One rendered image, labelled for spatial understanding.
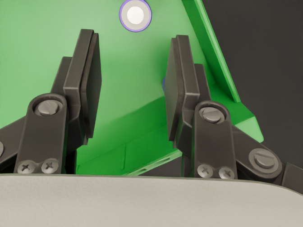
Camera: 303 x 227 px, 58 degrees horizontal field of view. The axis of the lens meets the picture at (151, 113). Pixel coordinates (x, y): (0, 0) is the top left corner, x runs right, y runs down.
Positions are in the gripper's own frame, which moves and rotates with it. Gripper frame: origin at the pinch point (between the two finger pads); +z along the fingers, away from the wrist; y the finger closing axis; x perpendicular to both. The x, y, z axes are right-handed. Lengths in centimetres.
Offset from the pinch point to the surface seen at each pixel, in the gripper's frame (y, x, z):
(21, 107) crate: -9.4, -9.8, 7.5
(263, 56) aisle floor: 26, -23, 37
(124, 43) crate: -0.9, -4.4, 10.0
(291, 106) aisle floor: 35, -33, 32
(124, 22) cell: -0.7, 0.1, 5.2
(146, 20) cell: 0.6, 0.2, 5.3
